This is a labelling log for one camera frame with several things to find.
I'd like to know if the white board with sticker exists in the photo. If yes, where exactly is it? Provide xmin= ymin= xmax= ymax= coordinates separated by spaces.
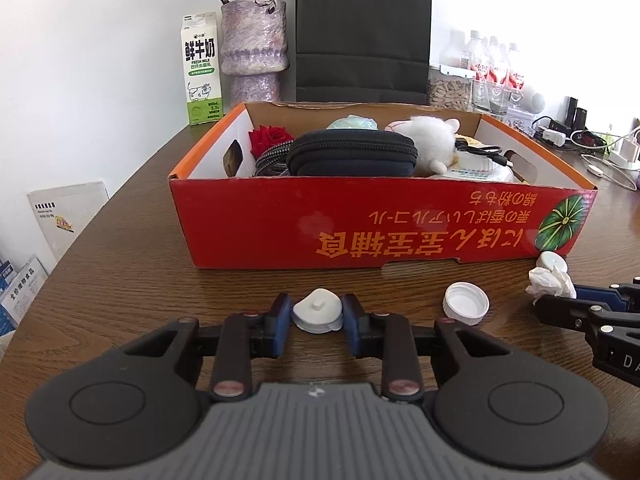
xmin=27 ymin=181 xmax=110 ymax=273

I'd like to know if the clear drinking glass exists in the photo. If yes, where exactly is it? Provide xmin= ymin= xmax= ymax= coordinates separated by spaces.
xmin=472 ymin=80 xmax=496 ymax=113

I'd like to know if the red cardboard box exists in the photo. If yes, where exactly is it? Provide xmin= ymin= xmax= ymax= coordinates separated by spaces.
xmin=168 ymin=101 xmax=599 ymax=270

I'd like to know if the white tissue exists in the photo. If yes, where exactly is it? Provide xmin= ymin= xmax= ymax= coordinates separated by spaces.
xmin=525 ymin=266 xmax=577 ymax=306

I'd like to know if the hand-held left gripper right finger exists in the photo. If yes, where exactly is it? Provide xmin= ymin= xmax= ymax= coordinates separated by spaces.
xmin=342 ymin=293 xmax=521 ymax=403

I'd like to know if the clear container of seeds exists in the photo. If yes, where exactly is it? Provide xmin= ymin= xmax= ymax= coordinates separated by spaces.
xmin=427 ymin=65 xmax=476 ymax=108

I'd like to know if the white green milk carton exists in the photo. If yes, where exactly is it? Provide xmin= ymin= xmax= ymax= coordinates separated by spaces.
xmin=180 ymin=14 xmax=223 ymax=127

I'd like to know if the white pet food bag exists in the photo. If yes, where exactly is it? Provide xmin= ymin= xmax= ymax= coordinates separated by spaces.
xmin=0 ymin=255 xmax=49 ymax=331

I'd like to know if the blue pet food bag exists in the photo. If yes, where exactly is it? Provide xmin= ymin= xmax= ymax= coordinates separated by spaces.
xmin=0 ymin=257 xmax=21 ymax=341

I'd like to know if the black zip case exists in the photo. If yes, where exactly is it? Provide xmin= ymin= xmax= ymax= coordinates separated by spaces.
xmin=286 ymin=130 xmax=418 ymax=178

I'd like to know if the clear plastic jar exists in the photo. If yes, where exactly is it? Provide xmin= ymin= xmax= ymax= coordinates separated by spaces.
xmin=440 ymin=151 xmax=516 ymax=183

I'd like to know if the black paper bag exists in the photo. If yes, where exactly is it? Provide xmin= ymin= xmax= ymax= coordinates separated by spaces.
xmin=295 ymin=0 xmax=433 ymax=107

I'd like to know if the red rose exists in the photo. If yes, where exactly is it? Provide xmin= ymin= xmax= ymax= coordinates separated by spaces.
xmin=247 ymin=125 xmax=295 ymax=158

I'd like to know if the white round puck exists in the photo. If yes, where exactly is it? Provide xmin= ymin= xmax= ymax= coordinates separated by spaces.
xmin=536 ymin=251 xmax=568 ymax=273

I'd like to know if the purple textured vase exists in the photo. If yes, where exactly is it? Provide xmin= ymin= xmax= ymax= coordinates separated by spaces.
xmin=220 ymin=0 xmax=291 ymax=113

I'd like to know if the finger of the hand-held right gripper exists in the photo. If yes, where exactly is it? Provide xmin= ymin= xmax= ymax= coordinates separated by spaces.
xmin=574 ymin=276 xmax=640 ymax=313
xmin=531 ymin=294 xmax=640 ymax=343

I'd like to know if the white round knobbed piece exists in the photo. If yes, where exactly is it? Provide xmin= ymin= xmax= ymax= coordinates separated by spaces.
xmin=291 ymin=287 xmax=345 ymax=334

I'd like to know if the white magnetic charger cable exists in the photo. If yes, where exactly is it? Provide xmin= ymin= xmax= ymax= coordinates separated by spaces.
xmin=582 ymin=152 xmax=638 ymax=192

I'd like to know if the white printed tin box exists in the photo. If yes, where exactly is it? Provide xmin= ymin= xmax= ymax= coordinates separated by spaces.
xmin=502 ymin=107 xmax=538 ymax=133

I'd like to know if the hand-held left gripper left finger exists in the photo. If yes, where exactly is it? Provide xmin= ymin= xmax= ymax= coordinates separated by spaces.
xmin=117 ymin=293 xmax=292 ymax=402

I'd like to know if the white ribbed lid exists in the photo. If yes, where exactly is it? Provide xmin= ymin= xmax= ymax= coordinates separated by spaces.
xmin=442 ymin=281 xmax=490 ymax=327

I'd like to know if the white yellow plush sheep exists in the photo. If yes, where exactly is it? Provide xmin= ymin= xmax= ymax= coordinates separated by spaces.
xmin=385 ymin=116 xmax=496 ymax=177

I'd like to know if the white green plastic bundle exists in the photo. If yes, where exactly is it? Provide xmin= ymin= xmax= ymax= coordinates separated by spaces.
xmin=326 ymin=114 xmax=379 ymax=132

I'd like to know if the black and red device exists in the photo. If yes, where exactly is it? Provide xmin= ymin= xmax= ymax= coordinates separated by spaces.
xmin=570 ymin=130 xmax=608 ymax=149

